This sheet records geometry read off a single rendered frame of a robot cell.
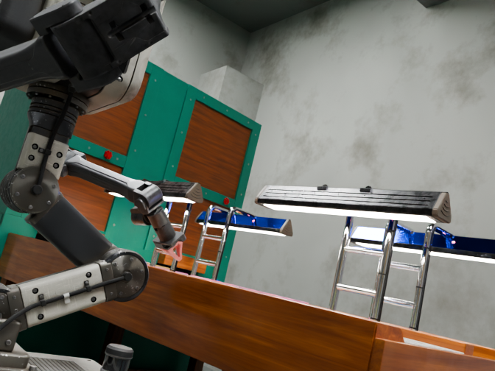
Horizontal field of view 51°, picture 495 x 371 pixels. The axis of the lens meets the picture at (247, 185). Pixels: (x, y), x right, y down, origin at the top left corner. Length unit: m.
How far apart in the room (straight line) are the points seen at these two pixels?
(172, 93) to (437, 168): 1.81
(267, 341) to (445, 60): 3.11
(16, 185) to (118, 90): 0.30
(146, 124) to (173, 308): 1.55
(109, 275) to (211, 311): 0.26
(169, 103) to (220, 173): 0.54
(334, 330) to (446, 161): 2.67
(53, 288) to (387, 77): 3.42
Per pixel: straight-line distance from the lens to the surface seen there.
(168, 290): 1.43
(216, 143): 3.09
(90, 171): 1.80
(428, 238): 1.81
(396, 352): 1.05
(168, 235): 1.71
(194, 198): 1.97
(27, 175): 1.23
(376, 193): 1.45
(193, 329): 1.33
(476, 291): 3.31
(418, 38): 4.25
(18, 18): 1.22
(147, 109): 2.80
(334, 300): 1.65
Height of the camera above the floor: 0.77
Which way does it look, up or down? 11 degrees up
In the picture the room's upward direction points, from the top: 13 degrees clockwise
